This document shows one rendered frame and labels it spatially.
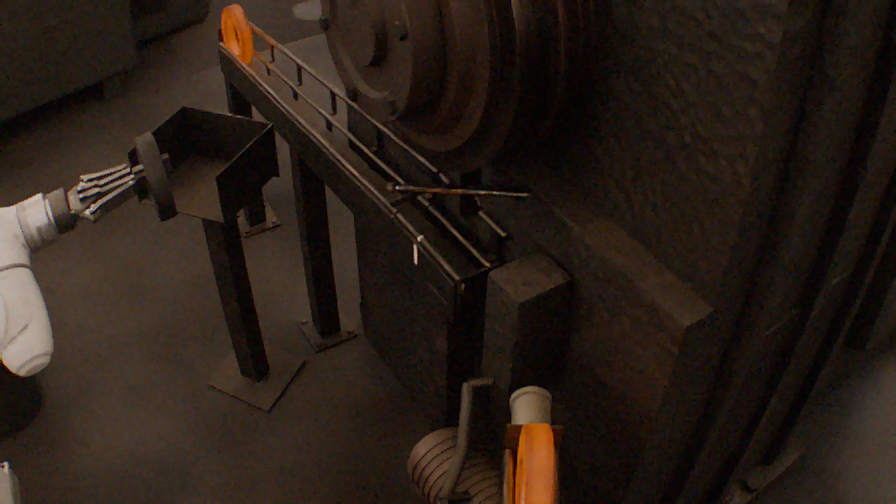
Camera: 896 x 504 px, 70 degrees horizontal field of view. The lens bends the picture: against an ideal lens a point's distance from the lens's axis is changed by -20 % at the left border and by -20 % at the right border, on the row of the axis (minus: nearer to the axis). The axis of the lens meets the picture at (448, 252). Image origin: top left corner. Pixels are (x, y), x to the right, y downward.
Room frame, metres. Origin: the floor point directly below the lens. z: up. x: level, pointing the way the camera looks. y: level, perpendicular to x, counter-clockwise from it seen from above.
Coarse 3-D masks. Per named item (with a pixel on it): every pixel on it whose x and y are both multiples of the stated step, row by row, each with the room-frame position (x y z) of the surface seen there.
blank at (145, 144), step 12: (144, 144) 1.00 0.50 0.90; (156, 144) 1.00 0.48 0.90; (144, 156) 0.97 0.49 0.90; (156, 156) 0.98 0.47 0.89; (144, 168) 0.97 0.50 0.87; (156, 168) 0.96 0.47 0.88; (156, 180) 0.95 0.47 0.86; (168, 180) 0.96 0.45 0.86; (156, 192) 0.94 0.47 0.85; (168, 192) 0.95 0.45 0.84; (156, 204) 0.94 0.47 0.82; (168, 204) 0.95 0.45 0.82; (168, 216) 0.96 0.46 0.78
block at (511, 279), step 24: (528, 264) 0.83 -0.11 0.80; (552, 264) 0.83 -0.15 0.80; (504, 288) 0.78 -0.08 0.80; (528, 288) 0.78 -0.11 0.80; (552, 288) 0.79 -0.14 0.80; (504, 312) 0.77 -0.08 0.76; (528, 312) 0.76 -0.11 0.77; (552, 312) 0.79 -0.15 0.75; (504, 336) 0.77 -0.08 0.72; (528, 336) 0.76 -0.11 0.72; (552, 336) 0.79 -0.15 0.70; (504, 360) 0.77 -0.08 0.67; (528, 360) 0.77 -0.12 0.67; (552, 360) 0.79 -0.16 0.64; (504, 384) 0.76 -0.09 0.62; (528, 384) 0.77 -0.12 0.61; (552, 384) 0.80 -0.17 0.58
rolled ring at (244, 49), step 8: (232, 8) 1.91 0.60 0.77; (240, 8) 1.91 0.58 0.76; (224, 16) 1.96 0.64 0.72; (232, 16) 1.90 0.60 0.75; (240, 16) 1.88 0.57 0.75; (224, 24) 1.96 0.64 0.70; (232, 24) 1.98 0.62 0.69; (240, 24) 1.86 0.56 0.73; (248, 24) 1.87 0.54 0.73; (224, 32) 1.97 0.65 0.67; (232, 32) 1.98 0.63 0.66; (240, 32) 1.85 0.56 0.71; (248, 32) 1.86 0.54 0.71; (224, 40) 1.98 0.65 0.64; (232, 40) 1.97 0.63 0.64; (240, 40) 1.85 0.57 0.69; (248, 40) 1.85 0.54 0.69; (232, 48) 1.95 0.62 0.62; (240, 48) 1.86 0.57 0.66; (248, 48) 1.85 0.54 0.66; (240, 56) 1.86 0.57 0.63; (248, 56) 1.86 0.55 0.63
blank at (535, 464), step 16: (528, 432) 0.55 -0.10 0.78; (544, 432) 0.55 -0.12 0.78; (528, 448) 0.53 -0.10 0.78; (544, 448) 0.52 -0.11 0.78; (528, 464) 0.50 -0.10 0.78; (544, 464) 0.50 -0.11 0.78; (528, 480) 0.49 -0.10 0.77; (544, 480) 0.48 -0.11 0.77; (528, 496) 0.47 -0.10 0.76; (544, 496) 0.47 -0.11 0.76
